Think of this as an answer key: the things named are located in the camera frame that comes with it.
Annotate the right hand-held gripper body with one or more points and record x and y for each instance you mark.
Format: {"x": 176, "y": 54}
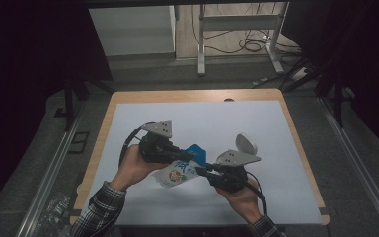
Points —
{"x": 232, "y": 177}

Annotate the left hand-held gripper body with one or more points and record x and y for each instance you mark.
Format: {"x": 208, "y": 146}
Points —
{"x": 156, "y": 149}

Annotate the blue and white milk pouch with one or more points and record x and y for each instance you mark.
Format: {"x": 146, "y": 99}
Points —
{"x": 176, "y": 174}

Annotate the person's right hand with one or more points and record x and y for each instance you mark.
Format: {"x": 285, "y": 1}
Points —
{"x": 246, "y": 202}

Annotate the person's left hand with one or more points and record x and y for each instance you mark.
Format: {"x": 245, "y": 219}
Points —
{"x": 133, "y": 171}

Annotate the black metal stand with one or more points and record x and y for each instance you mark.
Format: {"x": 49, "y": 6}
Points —
{"x": 338, "y": 105}
{"x": 68, "y": 102}

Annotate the white board panel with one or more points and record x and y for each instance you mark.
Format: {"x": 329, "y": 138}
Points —
{"x": 131, "y": 31}

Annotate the clear plastic bag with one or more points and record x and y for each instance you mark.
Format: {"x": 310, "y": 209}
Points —
{"x": 54, "y": 215}

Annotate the white power strip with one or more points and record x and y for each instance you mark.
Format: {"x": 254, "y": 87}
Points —
{"x": 299, "y": 74}

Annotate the dark curtain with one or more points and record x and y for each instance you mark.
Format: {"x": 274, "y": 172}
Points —
{"x": 368, "y": 49}
{"x": 23, "y": 65}

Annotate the aluminium floor rail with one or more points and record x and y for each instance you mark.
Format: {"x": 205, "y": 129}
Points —
{"x": 49, "y": 177}
{"x": 358, "y": 164}

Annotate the white metal desk frame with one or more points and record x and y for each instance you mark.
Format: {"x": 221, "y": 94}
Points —
{"x": 237, "y": 23}

